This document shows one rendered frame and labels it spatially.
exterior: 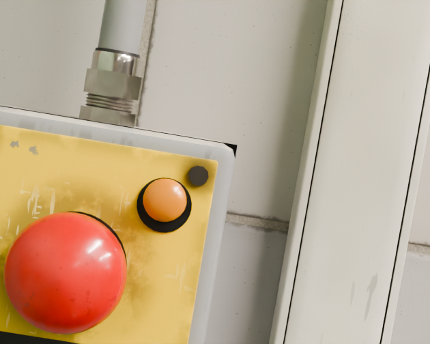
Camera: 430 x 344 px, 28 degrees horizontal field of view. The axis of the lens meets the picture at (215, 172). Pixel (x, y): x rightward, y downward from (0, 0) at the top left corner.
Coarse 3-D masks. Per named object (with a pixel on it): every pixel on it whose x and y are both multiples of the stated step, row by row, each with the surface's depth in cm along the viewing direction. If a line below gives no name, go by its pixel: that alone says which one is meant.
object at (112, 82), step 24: (120, 0) 32; (144, 0) 33; (120, 24) 32; (96, 48) 33; (120, 48) 32; (96, 72) 32; (120, 72) 32; (96, 96) 32; (120, 96) 32; (96, 120) 32; (120, 120) 32
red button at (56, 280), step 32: (32, 224) 28; (64, 224) 27; (96, 224) 28; (32, 256) 27; (64, 256) 27; (96, 256) 27; (32, 288) 27; (64, 288) 27; (96, 288) 27; (32, 320) 27; (64, 320) 27; (96, 320) 28
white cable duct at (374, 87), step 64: (384, 0) 35; (320, 64) 35; (384, 64) 35; (320, 128) 35; (384, 128) 35; (320, 192) 35; (384, 192) 35; (320, 256) 35; (384, 256) 35; (320, 320) 36; (384, 320) 36
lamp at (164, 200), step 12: (156, 180) 29; (168, 180) 29; (156, 192) 29; (168, 192) 29; (180, 192) 29; (144, 204) 29; (156, 204) 29; (168, 204) 29; (180, 204) 29; (156, 216) 29; (168, 216) 29
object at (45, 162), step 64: (0, 128) 29; (64, 128) 30; (128, 128) 30; (0, 192) 29; (64, 192) 29; (128, 192) 30; (192, 192) 30; (0, 256) 30; (128, 256) 30; (192, 256) 30; (0, 320) 30; (128, 320) 30; (192, 320) 30
